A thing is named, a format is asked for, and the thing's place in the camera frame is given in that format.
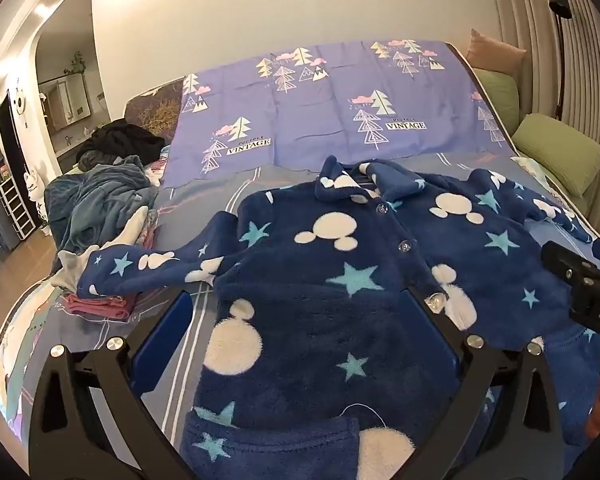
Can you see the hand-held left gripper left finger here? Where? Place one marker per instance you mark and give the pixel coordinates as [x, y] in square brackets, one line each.
[162, 332]

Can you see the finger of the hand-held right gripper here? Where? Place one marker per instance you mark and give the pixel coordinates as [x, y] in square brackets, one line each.
[555, 259]

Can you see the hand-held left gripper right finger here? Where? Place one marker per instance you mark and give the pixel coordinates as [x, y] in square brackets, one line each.
[432, 332]

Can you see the blue star-print fleece jacket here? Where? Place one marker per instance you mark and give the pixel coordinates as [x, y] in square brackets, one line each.
[330, 260]

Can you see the pink folded clothes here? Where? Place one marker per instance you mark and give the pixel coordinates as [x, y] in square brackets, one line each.
[97, 305]

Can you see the black clothes heap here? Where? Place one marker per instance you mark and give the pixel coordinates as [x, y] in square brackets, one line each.
[125, 137]

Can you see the cartoon print bed cover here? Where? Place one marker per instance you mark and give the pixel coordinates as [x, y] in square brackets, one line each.
[530, 166]

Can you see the green pillow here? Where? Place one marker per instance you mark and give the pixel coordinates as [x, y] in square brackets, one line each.
[560, 152]
[497, 95]

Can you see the white grey garment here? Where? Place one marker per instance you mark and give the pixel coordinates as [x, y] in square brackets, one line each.
[67, 265]

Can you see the grey striped bed sheet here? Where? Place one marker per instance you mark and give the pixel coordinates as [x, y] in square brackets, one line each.
[205, 200]

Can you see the teal fleece blanket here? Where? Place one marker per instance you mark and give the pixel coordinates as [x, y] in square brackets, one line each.
[95, 200]

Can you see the white shelf rack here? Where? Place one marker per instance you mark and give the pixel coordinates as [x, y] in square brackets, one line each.
[17, 207]

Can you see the white cat figure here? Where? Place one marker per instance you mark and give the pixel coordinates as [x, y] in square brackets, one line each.
[32, 182]

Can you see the vanity counter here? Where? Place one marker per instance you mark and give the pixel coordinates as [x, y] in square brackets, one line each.
[72, 142]

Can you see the peach pillow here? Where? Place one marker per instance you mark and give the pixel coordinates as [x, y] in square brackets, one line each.
[495, 55]

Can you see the dark branch-print blanket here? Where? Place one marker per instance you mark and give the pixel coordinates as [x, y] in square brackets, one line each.
[155, 105]

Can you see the purple tree-print sheet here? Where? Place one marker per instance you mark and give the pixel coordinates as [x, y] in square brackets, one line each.
[330, 110]

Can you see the black floor lamp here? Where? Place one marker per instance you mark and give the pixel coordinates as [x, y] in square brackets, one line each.
[560, 0]

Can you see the small green plant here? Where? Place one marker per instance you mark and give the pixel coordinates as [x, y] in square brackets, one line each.
[75, 62]

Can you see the wall mirror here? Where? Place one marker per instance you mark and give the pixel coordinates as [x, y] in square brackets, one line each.
[62, 102]

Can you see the wall clock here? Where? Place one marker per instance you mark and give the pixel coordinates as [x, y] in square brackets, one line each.
[19, 105]

